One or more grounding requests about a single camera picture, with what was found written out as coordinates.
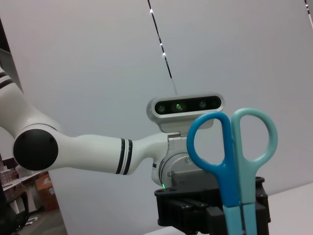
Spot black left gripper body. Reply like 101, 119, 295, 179
154, 176, 269, 229

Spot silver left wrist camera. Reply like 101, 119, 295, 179
146, 92, 224, 135

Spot blue capped scissors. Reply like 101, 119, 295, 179
186, 107, 279, 235

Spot brown cardboard box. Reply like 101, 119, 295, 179
35, 171, 60, 212

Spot black office chair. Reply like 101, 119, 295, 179
0, 186, 30, 233

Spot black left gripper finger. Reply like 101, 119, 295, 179
254, 195, 271, 235
170, 198, 226, 235

